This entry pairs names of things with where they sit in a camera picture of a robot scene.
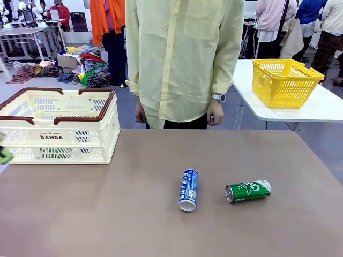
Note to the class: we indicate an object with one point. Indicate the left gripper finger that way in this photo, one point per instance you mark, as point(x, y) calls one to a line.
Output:
point(6, 156)
point(1, 137)

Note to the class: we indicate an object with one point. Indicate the blue white drink can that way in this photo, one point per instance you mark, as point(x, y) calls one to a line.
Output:
point(190, 187)

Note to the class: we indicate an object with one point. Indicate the person's left forearm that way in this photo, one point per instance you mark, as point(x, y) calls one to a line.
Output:
point(226, 75)

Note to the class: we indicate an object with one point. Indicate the person's right forearm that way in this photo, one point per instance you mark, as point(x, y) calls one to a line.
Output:
point(134, 77)

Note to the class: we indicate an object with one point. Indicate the cream plastic shopping basket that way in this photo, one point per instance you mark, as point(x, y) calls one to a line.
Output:
point(26, 137)

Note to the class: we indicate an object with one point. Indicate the yellow plastic basket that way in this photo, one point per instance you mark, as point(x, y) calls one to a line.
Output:
point(284, 93)

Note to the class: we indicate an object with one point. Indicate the person's right hand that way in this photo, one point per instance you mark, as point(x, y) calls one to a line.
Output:
point(140, 116)

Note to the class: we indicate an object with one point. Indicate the person's left hand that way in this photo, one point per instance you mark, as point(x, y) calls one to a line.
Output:
point(215, 115)

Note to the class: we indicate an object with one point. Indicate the patterned cloth pile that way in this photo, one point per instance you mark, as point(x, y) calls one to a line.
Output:
point(32, 71)

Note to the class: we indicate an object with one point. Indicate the cardboard box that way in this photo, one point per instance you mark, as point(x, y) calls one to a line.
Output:
point(65, 62)

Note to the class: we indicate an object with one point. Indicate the grey background table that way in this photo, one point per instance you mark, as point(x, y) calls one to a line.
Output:
point(24, 31)

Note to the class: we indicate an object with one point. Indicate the dark checked cloth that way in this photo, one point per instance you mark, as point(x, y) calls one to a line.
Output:
point(97, 81)

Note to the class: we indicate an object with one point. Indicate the green cloth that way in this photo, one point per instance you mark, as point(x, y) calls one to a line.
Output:
point(93, 70)

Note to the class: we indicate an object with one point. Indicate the yellow cloth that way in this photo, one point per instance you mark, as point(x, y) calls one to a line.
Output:
point(76, 49)

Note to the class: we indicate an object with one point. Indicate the red cloth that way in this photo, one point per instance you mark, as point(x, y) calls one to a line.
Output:
point(92, 57)

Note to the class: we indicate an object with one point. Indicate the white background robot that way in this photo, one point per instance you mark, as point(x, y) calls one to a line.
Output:
point(38, 9)

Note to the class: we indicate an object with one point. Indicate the person in red top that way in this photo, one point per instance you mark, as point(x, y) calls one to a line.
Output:
point(62, 14)

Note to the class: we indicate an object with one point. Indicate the person in orange top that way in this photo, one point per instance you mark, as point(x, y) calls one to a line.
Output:
point(107, 18)

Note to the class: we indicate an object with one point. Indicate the person in yellow shirt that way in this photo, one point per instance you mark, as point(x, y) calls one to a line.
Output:
point(182, 53)

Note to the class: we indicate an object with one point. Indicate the white wristwatch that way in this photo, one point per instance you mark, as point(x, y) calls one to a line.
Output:
point(219, 98)

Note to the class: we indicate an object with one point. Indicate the person in pink top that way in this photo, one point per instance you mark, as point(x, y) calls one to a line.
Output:
point(273, 16)

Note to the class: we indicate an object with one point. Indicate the white side table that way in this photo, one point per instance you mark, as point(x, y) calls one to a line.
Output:
point(321, 107)

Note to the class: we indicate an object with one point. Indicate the person in blue top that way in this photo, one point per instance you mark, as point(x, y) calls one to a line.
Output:
point(311, 13)

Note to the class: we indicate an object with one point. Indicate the person in cream jacket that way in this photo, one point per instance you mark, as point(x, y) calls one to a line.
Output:
point(331, 32)

